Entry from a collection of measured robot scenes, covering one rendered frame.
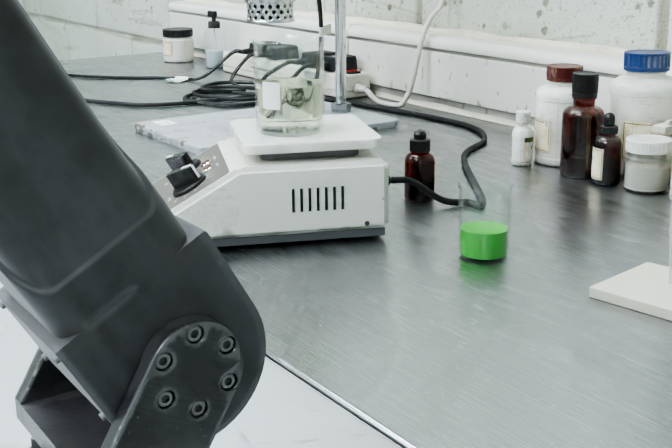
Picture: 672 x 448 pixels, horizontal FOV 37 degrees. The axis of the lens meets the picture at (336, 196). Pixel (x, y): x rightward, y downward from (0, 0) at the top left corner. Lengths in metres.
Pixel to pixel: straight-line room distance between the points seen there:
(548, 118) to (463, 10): 0.39
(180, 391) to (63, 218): 0.07
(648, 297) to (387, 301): 0.18
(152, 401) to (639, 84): 0.82
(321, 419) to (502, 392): 0.11
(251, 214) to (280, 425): 0.31
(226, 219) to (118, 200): 0.52
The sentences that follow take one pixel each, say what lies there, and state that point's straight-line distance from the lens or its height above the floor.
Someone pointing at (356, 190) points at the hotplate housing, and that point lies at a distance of 0.85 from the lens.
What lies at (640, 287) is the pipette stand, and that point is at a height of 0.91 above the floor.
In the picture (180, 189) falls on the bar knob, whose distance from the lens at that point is 0.86.
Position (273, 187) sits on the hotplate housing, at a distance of 0.84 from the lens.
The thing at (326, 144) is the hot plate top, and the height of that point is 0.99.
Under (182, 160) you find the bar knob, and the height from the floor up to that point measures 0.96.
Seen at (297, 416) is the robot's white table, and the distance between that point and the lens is 0.57.
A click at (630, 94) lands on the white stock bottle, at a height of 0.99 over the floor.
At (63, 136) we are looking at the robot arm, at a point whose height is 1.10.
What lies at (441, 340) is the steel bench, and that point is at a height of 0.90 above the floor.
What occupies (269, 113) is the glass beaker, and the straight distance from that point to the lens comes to 0.86.
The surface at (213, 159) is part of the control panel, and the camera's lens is 0.91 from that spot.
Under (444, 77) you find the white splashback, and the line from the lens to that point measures 1.46.
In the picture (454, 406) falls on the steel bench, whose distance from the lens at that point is 0.59.
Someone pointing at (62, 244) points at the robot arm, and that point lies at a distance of 0.33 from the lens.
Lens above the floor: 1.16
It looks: 15 degrees down
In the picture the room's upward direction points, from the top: 1 degrees counter-clockwise
